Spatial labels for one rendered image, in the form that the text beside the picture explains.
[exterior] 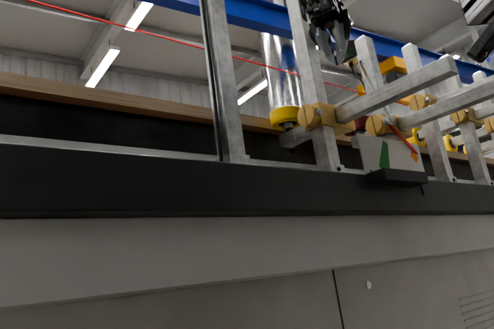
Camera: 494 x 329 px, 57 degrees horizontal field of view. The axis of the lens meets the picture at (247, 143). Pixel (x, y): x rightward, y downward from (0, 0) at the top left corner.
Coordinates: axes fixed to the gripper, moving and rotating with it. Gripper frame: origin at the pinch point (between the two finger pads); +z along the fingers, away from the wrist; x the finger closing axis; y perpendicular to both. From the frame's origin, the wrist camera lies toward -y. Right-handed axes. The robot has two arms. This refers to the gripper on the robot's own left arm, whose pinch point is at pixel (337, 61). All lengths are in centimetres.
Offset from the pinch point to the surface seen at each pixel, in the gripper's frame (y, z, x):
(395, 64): -502, -214, -50
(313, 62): -2.2, -2.7, -5.8
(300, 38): -1.6, -9.2, -7.6
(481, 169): -72, 17, 19
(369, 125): -23.0, 8.3, -1.3
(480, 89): -21.0, 8.0, 24.4
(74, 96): 34, 6, -39
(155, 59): -545, -407, -486
